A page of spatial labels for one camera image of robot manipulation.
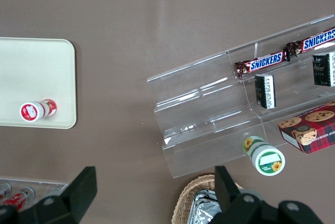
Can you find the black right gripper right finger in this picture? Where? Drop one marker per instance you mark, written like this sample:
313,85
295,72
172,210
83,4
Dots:
243,208

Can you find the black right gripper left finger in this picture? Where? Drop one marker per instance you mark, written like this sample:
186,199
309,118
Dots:
68,203

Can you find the oval wicker basket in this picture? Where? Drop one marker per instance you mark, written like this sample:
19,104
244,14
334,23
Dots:
183,200

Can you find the beige plastic tray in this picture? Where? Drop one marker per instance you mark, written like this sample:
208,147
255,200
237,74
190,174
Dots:
34,72

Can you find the clear acrylic bottle rack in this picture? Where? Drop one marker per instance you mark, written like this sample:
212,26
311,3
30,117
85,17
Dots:
36,185

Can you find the red cola bottle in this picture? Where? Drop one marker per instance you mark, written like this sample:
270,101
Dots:
3,191
18,198

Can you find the green-lidded sunflower cup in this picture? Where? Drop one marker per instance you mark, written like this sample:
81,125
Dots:
267,161

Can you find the red-lidded yogurt cup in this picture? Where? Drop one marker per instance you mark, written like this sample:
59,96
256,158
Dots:
30,111

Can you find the red plaid cookie box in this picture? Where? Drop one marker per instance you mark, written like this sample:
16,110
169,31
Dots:
314,129

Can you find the clear acrylic stepped stand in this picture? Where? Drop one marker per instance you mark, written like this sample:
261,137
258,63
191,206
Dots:
204,103

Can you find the small black box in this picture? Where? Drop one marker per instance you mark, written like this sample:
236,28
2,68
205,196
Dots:
320,68
261,90

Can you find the Snickers chocolate bar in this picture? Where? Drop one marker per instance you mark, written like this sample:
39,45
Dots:
318,41
265,62

